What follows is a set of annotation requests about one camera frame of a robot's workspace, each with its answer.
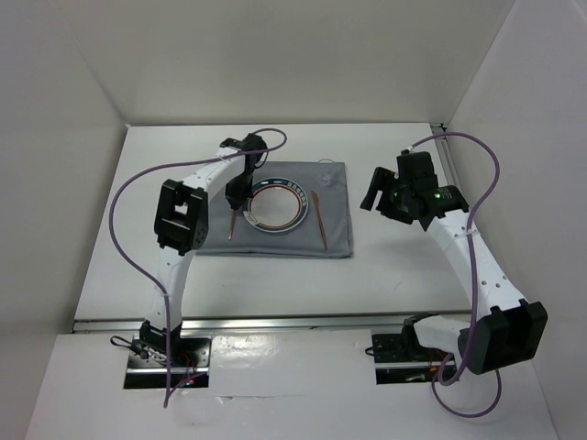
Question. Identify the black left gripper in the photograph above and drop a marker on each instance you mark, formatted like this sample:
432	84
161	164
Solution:
238	195

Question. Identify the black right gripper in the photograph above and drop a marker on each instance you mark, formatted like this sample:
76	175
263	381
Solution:
382	177

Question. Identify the copper fork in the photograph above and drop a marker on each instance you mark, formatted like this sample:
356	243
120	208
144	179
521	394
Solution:
232	224

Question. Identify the white plate green red rim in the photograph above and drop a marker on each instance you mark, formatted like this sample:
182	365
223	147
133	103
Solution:
277	205

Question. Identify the clear plastic cup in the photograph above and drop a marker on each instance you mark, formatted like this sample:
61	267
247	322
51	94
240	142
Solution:
327	169

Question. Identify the copper knife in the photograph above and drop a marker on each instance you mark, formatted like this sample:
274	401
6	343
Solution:
321	226

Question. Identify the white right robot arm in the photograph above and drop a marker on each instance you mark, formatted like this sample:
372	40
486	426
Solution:
505	328

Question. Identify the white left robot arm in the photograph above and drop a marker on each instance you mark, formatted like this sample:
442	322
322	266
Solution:
182	225

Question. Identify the aluminium right side rail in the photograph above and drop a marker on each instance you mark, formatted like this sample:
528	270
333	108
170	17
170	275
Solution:
459	238

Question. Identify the aluminium rail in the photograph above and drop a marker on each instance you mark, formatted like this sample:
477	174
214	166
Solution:
459	238
256	323

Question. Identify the aluminium front rail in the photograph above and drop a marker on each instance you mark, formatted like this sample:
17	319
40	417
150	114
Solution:
256	323

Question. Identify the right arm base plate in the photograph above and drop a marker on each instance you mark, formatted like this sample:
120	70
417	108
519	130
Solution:
396	363

